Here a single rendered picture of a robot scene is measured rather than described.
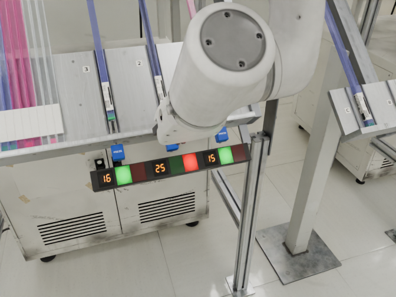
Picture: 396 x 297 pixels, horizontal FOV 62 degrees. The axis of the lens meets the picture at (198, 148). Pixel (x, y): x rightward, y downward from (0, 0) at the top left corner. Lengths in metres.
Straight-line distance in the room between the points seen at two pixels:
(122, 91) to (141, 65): 0.07
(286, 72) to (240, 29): 0.08
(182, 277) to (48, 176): 0.59
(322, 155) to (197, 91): 0.79
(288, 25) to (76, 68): 0.49
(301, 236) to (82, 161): 0.82
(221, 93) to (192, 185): 0.95
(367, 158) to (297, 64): 1.33
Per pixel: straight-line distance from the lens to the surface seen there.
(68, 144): 0.67
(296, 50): 0.37
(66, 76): 0.74
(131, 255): 1.38
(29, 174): 1.12
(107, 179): 0.69
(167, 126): 0.45
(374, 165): 1.70
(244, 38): 0.31
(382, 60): 1.54
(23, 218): 1.25
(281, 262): 1.36
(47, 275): 1.42
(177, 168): 0.69
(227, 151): 0.73
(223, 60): 0.29
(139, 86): 0.73
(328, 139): 1.05
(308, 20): 0.36
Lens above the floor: 1.09
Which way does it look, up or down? 36 degrees down
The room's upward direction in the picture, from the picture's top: straight up
